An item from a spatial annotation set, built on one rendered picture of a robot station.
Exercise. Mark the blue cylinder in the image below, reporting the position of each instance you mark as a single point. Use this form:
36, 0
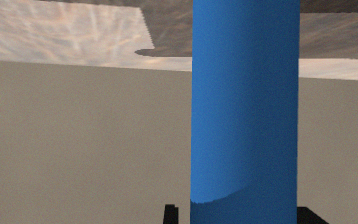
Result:
244, 111

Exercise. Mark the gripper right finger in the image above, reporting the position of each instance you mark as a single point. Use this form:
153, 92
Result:
306, 216

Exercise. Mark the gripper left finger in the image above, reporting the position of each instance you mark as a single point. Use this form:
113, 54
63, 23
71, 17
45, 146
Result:
171, 215

